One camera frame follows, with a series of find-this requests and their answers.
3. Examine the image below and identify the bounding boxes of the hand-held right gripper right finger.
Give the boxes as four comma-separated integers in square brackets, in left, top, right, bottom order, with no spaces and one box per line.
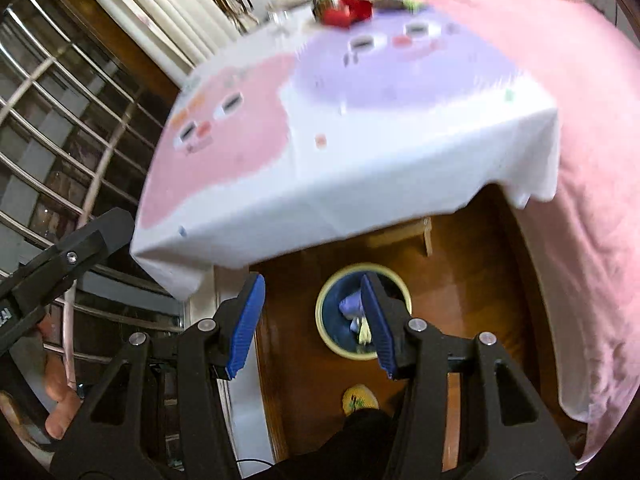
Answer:
[361,273,581,480]

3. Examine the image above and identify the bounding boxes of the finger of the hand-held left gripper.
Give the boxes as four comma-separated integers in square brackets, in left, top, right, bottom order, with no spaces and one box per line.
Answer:
[10,207,136,311]

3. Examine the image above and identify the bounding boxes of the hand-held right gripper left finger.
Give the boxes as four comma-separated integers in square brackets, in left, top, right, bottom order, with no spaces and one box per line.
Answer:
[50,274,266,480]

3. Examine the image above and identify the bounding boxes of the purple plastic bag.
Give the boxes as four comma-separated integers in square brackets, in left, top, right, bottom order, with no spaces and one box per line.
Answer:
[339,292,366,321]

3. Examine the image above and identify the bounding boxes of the yellow rimmed trash bin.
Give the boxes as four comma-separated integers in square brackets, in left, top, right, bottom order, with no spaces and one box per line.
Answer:
[315,262,413,361]

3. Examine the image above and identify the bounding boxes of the person's left hand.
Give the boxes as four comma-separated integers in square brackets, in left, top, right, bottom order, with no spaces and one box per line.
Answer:
[37,310,83,441]

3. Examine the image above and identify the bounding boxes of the yellow slipper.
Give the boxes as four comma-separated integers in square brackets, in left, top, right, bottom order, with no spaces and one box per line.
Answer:
[341,384,381,417]

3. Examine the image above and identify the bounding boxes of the metal window grille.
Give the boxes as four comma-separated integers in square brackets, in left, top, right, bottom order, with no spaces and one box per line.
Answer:
[0,0,186,361]

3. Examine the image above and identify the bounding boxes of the person's leg in black trousers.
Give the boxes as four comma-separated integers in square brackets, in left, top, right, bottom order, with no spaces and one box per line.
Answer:
[270,407,401,480]

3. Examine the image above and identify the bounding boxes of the cartoon printed tablecloth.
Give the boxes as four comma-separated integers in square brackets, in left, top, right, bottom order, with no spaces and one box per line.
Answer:
[129,0,560,301]

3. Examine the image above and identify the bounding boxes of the white curtain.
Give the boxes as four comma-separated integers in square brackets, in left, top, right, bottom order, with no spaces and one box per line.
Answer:
[65,0,236,61]

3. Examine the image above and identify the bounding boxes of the pink bed sheet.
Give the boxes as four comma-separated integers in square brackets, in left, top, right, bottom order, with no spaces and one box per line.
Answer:
[350,0,640,456]

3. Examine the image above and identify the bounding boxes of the red box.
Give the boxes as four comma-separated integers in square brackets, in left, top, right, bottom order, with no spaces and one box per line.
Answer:
[320,0,373,27]

